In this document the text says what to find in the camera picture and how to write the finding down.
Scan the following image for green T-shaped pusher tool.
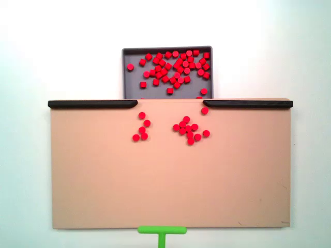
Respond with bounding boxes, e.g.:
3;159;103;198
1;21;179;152
137;226;187;248

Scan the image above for grey rectangular tray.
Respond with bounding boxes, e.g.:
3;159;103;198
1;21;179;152
121;45;213;100

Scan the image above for tan flat board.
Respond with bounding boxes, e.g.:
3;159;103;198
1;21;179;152
48;97;293;230

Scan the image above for black foam guide rail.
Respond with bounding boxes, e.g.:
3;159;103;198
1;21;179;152
48;100;139;109
202;99;294;109

